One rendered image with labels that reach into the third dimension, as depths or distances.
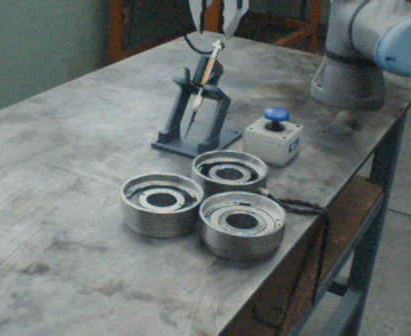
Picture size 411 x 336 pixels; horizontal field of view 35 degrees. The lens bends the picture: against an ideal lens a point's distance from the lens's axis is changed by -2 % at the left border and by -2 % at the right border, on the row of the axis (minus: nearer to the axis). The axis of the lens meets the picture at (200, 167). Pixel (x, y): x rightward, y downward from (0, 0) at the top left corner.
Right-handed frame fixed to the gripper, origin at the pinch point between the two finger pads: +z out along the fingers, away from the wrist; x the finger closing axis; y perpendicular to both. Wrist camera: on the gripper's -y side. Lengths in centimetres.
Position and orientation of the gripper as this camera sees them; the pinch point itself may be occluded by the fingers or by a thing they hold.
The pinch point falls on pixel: (212, 29)
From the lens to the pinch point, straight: 103.7
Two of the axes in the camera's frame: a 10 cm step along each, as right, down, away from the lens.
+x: -8.7, -2.7, 4.1
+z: -0.7, 8.9, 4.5
